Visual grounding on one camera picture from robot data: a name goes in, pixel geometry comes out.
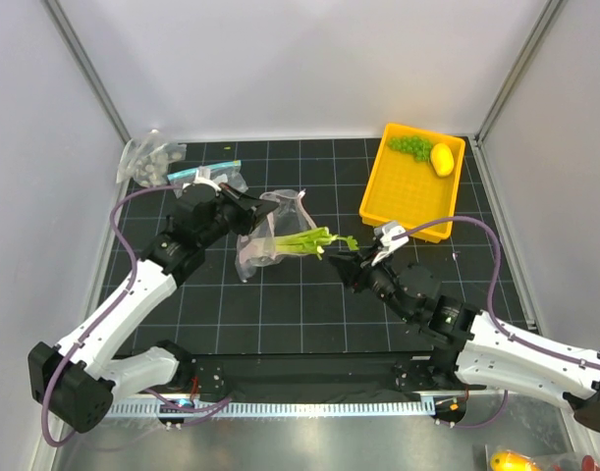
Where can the green leek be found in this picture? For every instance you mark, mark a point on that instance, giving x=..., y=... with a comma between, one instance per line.
x=311, y=242

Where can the green grape bunch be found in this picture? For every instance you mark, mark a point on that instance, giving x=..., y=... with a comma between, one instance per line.
x=418, y=147

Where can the pink zip top bag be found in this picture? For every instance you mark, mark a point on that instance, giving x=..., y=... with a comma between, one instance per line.
x=257, y=250

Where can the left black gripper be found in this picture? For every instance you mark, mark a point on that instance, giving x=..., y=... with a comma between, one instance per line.
x=245, y=202

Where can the yellow toy fruit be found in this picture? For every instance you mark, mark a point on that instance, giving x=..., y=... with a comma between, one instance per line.
x=507, y=460

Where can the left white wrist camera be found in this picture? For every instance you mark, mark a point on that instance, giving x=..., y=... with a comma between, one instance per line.
x=201, y=179

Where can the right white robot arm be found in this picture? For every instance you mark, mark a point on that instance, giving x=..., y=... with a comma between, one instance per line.
x=472, y=347

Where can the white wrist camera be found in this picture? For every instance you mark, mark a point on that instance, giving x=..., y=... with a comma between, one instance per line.
x=201, y=179
x=388, y=237

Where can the slotted cable duct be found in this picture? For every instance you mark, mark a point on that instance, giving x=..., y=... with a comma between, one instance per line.
x=147, y=407

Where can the blue zip top bag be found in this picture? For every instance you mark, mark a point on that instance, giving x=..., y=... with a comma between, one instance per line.
x=224, y=172

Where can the clear bag with round pieces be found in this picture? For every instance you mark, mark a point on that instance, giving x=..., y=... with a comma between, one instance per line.
x=145, y=159

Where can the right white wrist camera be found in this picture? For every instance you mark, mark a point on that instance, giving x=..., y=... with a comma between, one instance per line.
x=388, y=237

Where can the yellow plastic tray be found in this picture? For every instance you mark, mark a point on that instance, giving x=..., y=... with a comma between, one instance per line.
x=410, y=192

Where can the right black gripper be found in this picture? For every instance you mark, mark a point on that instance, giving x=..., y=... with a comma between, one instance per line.
x=353, y=273

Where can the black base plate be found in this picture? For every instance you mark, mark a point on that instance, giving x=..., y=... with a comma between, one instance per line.
x=312, y=377

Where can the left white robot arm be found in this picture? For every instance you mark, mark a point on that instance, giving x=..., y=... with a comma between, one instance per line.
x=78, y=378

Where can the yellow lemon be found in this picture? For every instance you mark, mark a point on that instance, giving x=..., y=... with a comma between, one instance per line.
x=442, y=160

